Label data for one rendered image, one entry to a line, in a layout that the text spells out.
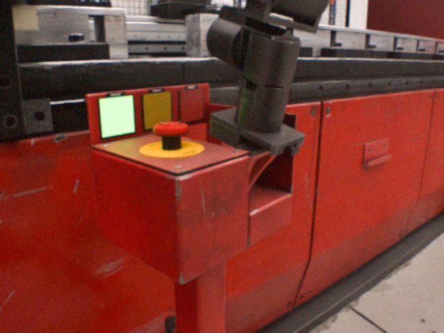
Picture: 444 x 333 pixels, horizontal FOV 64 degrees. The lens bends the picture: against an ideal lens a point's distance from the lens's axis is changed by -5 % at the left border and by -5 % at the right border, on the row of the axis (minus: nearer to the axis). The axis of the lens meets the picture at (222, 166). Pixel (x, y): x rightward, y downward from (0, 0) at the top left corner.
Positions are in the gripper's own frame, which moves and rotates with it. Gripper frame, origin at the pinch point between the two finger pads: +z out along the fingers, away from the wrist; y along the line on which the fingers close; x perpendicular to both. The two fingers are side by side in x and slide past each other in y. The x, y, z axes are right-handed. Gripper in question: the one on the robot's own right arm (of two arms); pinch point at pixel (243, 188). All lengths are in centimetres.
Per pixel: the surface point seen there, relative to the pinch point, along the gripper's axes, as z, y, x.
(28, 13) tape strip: -14.6, 42.9, 10.1
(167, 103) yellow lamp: -7.7, 12.7, 3.4
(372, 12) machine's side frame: -18, 74, -205
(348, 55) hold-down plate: -9, 24, -73
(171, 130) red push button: -9.2, 3.0, 10.9
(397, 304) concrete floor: 72, -18, -89
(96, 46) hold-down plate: -10.4, 35.0, 1.7
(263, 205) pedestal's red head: -0.3, -4.3, 1.3
